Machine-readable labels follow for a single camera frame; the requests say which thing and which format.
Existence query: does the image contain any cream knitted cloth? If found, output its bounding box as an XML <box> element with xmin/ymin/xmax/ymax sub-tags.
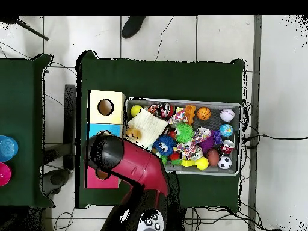
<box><xmin>125</xmin><ymin>108</ymin><xmax>168</xmax><ymax>148</ymax></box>

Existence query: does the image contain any orange plush toy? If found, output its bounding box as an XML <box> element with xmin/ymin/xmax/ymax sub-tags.
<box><xmin>126</xmin><ymin>126</ymin><xmax>142</xmax><ymax>140</ymax></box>

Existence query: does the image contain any orange toy building brick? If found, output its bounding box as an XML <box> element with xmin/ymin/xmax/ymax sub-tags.
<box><xmin>184</xmin><ymin>104</ymin><xmax>197</xmax><ymax>126</ymax></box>

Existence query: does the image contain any wooden box with three holes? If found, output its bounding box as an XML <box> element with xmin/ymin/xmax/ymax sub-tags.
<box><xmin>84</xmin><ymin>90</ymin><xmax>126</xmax><ymax>189</ymax></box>

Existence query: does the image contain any silver mesh bin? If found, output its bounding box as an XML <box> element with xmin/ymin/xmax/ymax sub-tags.
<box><xmin>123</xmin><ymin>97</ymin><xmax>243</xmax><ymax>177</ymax></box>

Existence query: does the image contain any large blue spiky ball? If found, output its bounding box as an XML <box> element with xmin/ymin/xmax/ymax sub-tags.
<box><xmin>152</xmin><ymin>134</ymin><xmax>177</xmax><ymax>157</ymax></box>

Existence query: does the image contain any yellow smooth ball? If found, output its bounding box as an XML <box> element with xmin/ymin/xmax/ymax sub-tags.
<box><xmin>130</xmin><ymin>105</ymin><xmax>143</xmax><ymax>118</ymax></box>

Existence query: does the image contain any small green spiky ball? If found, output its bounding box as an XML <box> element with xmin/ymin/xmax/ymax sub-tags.
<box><xmin>174</xmin><ymin>122</ymin><xmax>195</xmax><ymax>144</ymax></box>

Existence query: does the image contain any dark green table cloth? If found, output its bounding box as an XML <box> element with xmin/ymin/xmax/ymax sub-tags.
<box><xmin>75</xmin><ymin>50</ymin><xmax>246</xmax><ymax>209</ymax></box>

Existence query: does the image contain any small orange basketball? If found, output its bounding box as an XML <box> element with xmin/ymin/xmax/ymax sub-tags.
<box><xmin>196</xmin><ymin>106</ymin><xmax>212</xmax><ymax>122</ymax></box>

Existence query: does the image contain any small globe ball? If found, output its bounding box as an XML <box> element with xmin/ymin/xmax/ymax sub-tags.
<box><xmin>219</xmin><ymin>123</ymin><xmax>235</xmax><ymax>138</ymax></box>

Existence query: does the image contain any white baseball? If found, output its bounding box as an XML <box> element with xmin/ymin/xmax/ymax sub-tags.
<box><xmin>220</xmin><ymin>108</ymin><xmax>235</xmax><ymax>123</ymax></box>

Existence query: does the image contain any small soccer ball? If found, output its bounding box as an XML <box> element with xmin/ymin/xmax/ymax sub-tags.
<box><xmin>218</xmin><ymin>155</ymin><xmax>233</xmax><ymax>170</ymax></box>

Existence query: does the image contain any black stand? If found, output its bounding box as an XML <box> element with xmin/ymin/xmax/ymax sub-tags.
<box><xmin>63</xmin><ymin>84</ymin><xmax>76</xmax><ymax>170</ymax></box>

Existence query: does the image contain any person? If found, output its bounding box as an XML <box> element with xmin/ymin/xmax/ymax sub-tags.
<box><xmin>121</xmin><ymin>15</ymin><xmax>147</xmax><ymax>40</ymax></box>

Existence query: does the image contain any green covered side table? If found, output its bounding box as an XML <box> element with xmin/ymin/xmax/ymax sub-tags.
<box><xmin>0</xmin><ymin>53</ymin><xmax>55</xmax><ymax>209</ymax></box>

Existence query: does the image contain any blue roll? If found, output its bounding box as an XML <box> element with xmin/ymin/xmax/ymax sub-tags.
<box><xmin>0</xmin><ymin>135</ymin><xmax>19</xmax><ymax>162</ymax></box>

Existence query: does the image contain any pink round cup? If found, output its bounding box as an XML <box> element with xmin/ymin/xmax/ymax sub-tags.
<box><xmin>0</xmin><ymin>162</ymin><xmax>12</xmax><ymax>188</ymax></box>

